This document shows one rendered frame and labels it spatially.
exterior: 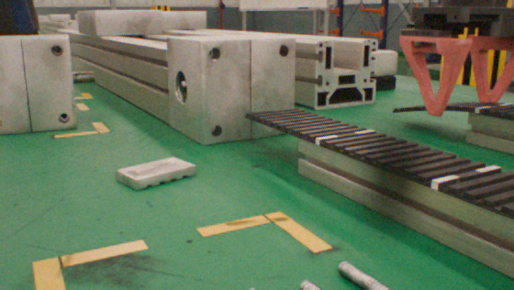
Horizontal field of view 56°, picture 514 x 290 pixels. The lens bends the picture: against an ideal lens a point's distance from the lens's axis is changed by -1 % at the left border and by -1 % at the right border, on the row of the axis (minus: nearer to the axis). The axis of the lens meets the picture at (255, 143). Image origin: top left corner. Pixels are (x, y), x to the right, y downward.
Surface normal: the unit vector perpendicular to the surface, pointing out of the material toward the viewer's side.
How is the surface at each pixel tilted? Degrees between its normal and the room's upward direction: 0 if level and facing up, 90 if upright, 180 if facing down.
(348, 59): 90
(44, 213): 0
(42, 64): 90
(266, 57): 90
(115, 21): 90
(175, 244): 0
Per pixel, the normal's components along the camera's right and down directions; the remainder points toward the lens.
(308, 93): -0.87, 0.13
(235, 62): 0.49, 0.22
